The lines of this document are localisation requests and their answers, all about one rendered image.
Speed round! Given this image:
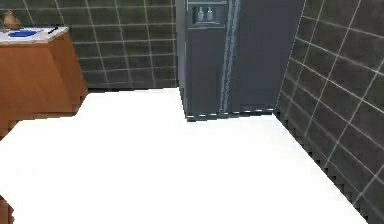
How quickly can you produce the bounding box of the brown wooden kitchen counter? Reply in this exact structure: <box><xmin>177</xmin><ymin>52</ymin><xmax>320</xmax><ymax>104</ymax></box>
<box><xmin>0</xmin><ymin>26</ymin><xmax>89</xmax><ymax>224</ymax></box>

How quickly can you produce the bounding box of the dark grey fridge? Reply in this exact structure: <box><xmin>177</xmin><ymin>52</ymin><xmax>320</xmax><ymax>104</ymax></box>
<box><xmin>175</xmin><ymin>0</ymin><xmax>306</xmax><ymax>123</ymax></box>

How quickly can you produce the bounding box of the blue plate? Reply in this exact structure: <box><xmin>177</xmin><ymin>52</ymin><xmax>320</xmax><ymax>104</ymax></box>
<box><xmin>7</xmin><ymin>29</ymin><xmax>38</xmax><ymax>38</ymax></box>

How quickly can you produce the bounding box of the brown kettle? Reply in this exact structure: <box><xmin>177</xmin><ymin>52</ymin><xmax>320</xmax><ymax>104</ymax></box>
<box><xmin>1</xmin><ymin>9</ymin><xmax>22</xmax><ymax>30</ymax></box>

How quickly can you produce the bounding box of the grey fridge door handle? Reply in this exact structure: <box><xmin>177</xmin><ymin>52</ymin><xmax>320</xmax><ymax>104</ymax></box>
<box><xmin>223</xmin><ymin>0</ymin><xmax>242</xmax><ymax>113</ymax></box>
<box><xmin>219</xmin><ymin>0</ymin><xmax>234</xmax><ymax>113</ymax></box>

